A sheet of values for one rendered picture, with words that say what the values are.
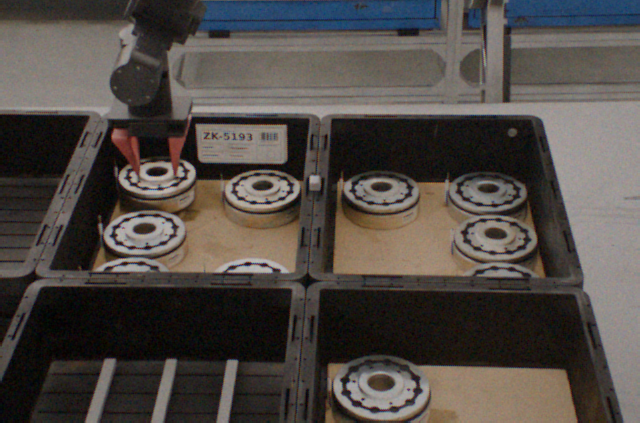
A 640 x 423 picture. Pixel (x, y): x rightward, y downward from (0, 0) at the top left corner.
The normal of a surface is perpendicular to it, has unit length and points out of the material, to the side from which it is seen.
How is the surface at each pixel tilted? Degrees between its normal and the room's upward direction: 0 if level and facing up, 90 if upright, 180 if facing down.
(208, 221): 0
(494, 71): 65
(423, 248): 0
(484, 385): 0
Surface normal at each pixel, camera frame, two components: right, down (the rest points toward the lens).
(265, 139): -0.04, 0.51
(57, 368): -0.01, -0.86
